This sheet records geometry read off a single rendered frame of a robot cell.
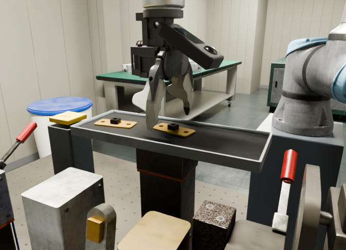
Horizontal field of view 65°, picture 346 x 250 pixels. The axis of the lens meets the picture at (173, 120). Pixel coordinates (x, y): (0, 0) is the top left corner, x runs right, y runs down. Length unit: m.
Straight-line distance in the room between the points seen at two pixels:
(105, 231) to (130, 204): 0.73
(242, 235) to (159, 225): 0.12
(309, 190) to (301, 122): 0.44
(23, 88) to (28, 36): 0.53
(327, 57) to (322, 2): 6.67
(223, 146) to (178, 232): 0.16
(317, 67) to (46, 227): 0.59
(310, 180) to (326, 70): 0.35
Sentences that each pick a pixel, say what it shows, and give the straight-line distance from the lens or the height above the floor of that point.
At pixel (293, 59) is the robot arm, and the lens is 0.74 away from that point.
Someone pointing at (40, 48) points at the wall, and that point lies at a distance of 3.33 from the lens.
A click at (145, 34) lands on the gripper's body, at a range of 0.52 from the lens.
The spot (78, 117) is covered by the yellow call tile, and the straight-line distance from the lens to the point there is 0.66.
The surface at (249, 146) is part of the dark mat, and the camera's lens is 0.48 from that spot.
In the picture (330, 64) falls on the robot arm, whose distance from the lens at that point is 0.64.
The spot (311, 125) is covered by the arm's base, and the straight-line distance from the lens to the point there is 0.75.
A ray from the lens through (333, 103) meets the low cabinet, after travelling 5.05.
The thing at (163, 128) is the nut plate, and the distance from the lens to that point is 0.54.
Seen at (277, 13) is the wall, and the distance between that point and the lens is 7.40.
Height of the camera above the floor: 1.34
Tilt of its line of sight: 18 degrees down
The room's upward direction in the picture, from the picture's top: straight up
